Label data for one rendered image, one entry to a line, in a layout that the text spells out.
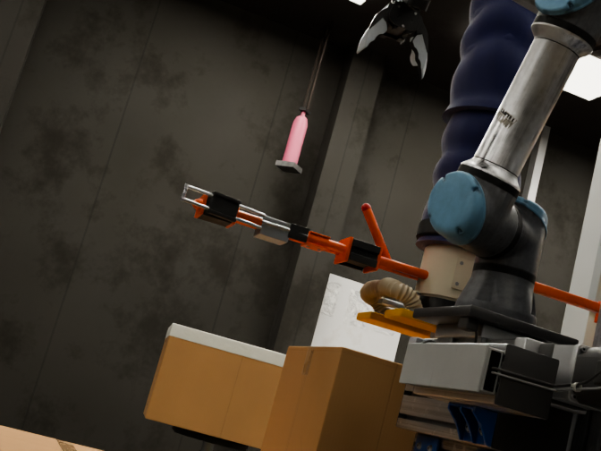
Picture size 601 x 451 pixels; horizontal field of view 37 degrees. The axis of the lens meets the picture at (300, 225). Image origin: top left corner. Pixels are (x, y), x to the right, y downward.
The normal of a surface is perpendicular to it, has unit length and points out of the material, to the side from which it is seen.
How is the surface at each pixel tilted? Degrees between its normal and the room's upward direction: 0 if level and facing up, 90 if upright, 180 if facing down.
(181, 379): 90
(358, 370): 90
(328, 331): 90
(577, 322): 90
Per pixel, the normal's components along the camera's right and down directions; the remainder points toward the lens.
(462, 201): -0.73, -0.21
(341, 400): 0.29, -0.12
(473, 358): -0.91, -0.31
